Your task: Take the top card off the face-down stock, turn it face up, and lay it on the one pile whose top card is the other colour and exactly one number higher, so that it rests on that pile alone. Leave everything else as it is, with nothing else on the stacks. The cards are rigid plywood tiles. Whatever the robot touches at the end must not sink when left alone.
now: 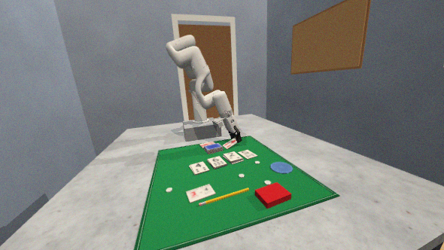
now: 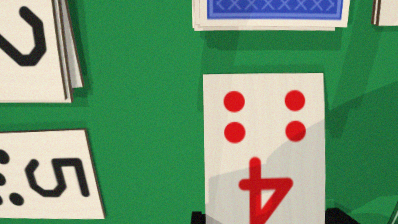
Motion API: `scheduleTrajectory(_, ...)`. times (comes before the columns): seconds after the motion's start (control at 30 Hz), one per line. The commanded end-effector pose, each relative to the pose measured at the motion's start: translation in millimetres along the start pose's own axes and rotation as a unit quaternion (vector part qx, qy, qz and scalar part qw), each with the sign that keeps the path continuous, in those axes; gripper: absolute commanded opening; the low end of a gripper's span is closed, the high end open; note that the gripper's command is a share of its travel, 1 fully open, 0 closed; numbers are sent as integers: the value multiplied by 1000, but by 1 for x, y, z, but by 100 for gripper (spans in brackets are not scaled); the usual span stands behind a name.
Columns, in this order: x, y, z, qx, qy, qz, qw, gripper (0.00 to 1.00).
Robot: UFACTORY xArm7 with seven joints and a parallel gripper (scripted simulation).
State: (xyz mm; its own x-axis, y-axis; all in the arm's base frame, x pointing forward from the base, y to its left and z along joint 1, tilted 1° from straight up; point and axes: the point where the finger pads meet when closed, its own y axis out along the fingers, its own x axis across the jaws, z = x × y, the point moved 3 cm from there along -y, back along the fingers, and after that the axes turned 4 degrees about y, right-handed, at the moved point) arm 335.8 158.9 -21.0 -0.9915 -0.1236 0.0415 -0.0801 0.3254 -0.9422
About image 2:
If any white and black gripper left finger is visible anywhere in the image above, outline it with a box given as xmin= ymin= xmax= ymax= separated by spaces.
xmin=191 ymin=212 xmax=206 ymax=224

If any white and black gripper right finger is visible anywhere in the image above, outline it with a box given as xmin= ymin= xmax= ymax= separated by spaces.
xmin=325 ymin=208 xmax=360 ymax=224

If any blue-backed playing card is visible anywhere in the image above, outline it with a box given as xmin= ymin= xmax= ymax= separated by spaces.
xmin=200 ymin=0 xmax=350 ymax=27

